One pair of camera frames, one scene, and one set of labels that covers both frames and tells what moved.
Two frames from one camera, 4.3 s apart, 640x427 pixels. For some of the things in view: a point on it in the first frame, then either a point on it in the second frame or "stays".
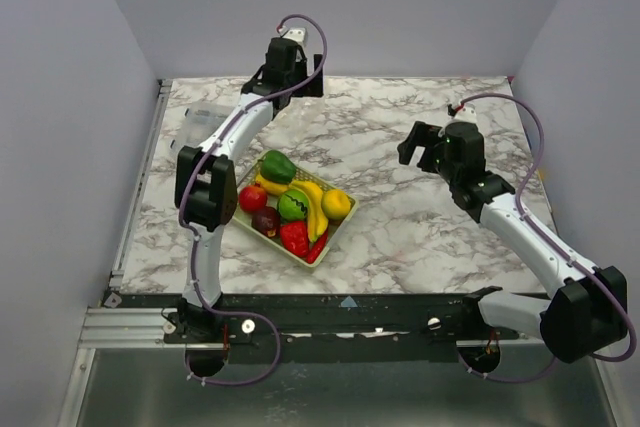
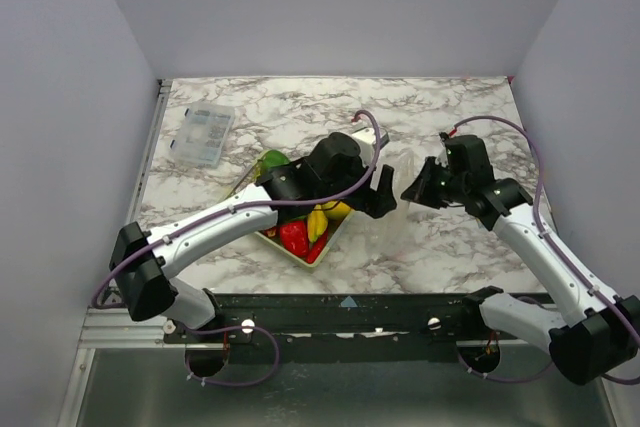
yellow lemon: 335,204 stays
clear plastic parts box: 198,121 stays
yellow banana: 317,221 stays
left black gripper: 309,89 → 376,202
